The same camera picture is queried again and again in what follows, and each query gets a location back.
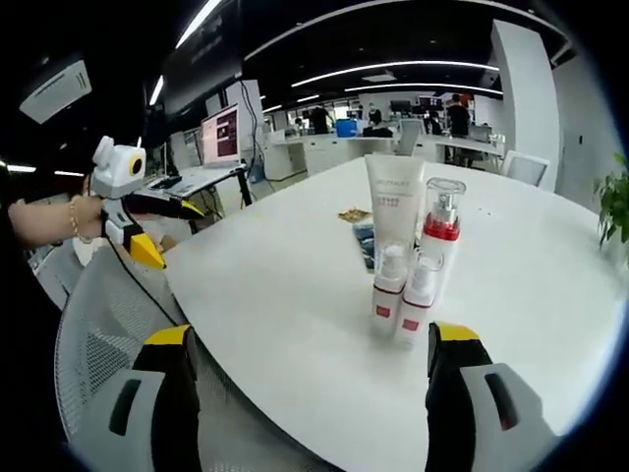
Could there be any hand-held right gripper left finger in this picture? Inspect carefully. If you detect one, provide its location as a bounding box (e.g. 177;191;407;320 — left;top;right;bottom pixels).
78;324;201;472

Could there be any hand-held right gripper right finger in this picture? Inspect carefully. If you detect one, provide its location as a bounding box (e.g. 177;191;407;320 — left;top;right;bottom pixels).
425;321;559;472

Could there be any small white skincare spray bottle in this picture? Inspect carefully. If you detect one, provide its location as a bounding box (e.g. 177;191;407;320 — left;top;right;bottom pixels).
399;255;444;348
369;242;412;341

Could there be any large red-collared skincare bottle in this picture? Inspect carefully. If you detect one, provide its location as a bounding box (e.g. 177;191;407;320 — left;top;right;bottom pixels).
414;177;468;292

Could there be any white skincare tube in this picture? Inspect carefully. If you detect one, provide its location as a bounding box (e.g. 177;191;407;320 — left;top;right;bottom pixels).
364;152;427;277

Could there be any person's left hand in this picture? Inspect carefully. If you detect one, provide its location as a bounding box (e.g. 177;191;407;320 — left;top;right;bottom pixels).
77;194;107;243

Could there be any grey mesh office chair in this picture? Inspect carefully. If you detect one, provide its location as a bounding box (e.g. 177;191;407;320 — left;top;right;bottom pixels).
52;239;345;472

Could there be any white ceiling air conditioner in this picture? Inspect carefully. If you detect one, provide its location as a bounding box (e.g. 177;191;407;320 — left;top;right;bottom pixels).
19;58;94;125

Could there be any black hanging display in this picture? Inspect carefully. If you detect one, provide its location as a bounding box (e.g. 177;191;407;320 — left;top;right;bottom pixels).
160;13;245;107

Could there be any white office desk row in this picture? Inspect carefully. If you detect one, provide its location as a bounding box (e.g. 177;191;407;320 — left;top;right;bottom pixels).
266;134;395;176

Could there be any long ceiling light strip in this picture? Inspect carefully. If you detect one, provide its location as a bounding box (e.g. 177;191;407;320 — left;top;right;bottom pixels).
290;60;500;89
343;83;505;96
175;0;223;51

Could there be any green potted plant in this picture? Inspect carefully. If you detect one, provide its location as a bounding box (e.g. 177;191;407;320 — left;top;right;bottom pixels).
594;151;629;269

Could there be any gold bead bracelet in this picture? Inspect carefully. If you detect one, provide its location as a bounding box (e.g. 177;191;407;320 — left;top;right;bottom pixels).
67;195;84;242

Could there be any black hanging cable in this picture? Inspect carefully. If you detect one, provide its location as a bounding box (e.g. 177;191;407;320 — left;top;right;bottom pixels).
240;80;269;184

